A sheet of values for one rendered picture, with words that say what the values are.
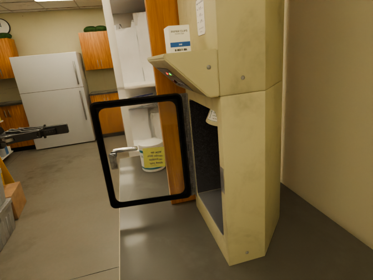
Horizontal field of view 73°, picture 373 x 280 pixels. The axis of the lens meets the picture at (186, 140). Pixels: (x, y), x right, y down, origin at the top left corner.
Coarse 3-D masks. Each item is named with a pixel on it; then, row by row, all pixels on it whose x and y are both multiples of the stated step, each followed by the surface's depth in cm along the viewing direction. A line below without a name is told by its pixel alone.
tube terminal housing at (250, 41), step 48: (192, 0) 63; (240, 0) 51; (192, 48) 70; (240, 48) 53; (192, 96) 78; (240, 96) 56; (192, 144) 89; (240, 144) 60; (240, 192) 64; (240, 240) 68
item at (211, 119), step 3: (210, 111) 71; (213, 111) 69; (210, 114) 70; (213, 114) 69; (207, 117) 73; (210, 117) 70; (213, 117) 69; (216, 117) 68; (207, 120) 72; (210, 120) 70; (213, 120) 69; (216, 120) 68; (210, 123) 70; (213, 123) 69; (216, 123) 68
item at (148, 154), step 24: (144, 96) 83; (120, 120) 84; (144, 120) 85; (168, 120) 86; (120, 144) 87; (144, 144) 88; (168, 144) 89; (120, 168) 90; (144, 168) 91; (168, 168) 92; (120, 192) 92; (144, 192) 93; (168, 192) 95
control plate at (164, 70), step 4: (160, 68) 70; (164, 68) 64; (164, 72) 72; (168, 72) 65; (168, 76) 75; (172, 76) 67; (176, 76) 61; (172, 80) 77; (176, 80) 69; (180, 80) 62; (180, 84) 71; (184, 84) 64; (188, 88) 66
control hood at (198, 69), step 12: (156, 60) 62; (168, 60) 50; (180, 60) 51; (192, 60) 51; (204, 60) 52; (216, 60) 53; (180, 72) 52; (192, 72) 52; (204, 72) 53; (216, 72) 53; (192, 84) 54; (204, 84) 54; (216, 84) 54; (216, 96) 55
